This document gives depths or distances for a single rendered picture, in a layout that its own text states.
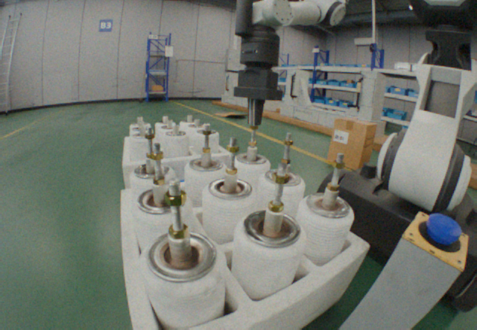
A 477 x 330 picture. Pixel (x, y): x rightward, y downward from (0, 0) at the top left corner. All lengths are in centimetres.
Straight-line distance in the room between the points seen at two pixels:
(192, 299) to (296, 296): 14
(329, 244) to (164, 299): 24
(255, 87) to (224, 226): 29
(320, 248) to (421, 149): 26
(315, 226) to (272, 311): 14
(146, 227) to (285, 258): 19
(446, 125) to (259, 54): 41
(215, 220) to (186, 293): 16
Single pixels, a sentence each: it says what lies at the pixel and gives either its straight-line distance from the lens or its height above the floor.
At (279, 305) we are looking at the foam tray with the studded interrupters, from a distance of 28.
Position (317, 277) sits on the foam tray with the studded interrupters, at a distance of 32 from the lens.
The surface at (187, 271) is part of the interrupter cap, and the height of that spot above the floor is 25.
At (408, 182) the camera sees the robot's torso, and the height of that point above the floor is 30.
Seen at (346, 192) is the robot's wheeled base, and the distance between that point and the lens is 63.
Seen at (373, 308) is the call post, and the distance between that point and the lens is 28.
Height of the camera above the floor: 42
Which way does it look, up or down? 17 degrees down
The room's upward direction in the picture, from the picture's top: 4 degrees clockwise
